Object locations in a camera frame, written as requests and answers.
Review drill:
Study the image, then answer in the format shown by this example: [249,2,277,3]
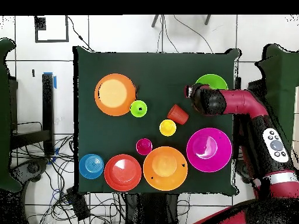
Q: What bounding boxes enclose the red plastic cup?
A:
[166,104,190,126]

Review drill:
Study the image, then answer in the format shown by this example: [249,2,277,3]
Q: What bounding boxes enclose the green plastic bowl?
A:
[195,73,229,91]

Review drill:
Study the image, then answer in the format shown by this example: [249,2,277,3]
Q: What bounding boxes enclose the orange plastic bowl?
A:
[142,146,189,191]
[94,73,137,117]

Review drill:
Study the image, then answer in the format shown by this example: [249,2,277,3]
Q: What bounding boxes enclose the pink plastic bowl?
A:
[186,127,233,173]

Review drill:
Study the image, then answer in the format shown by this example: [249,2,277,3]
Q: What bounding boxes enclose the yellow plastic cup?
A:
[159,119,178,137]

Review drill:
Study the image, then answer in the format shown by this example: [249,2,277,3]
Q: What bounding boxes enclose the green plastic cup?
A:
[130,99,148,118]

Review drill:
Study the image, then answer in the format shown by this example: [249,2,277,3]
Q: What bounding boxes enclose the crimson plastic cup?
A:
[135,138,154,156]

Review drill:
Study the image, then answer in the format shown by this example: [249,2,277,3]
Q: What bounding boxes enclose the dark green tablecloth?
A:
[72,45,241,195]

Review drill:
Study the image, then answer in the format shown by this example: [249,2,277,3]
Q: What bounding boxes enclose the green table with white boxes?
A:
[255,44,299,150]

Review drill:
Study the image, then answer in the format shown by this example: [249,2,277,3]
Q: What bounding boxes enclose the red plastic bowl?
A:
[103,153,142,193]

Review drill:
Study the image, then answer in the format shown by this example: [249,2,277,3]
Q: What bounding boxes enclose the white boxes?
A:
[290,86,299,171]

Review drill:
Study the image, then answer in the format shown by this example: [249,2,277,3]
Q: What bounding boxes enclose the blue plastic bowl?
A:
[78,153,105,180]

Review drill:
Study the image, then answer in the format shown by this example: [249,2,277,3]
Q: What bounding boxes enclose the black bench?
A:
[10,73,55,156]

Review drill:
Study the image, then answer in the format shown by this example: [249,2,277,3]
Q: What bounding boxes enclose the black power strip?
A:
[66,187,91,221]

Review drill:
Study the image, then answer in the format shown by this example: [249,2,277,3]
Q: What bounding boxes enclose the black office chair base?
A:
[10,158,50,187]

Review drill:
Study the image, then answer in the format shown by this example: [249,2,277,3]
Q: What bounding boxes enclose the green cloth covered table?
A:
[0,38,23,192]

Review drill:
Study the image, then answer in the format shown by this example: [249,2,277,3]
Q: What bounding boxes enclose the black floor cable with plug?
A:
[67,15,94,53]

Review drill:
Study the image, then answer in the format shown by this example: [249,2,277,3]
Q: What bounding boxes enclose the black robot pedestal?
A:
[124,193,179,224]

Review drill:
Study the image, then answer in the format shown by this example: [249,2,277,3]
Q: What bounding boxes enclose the black square floor frame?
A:
[34,15,69,43]

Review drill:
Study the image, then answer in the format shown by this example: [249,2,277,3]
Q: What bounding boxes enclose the tangled floor cable bundle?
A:
[11,134,127,224]

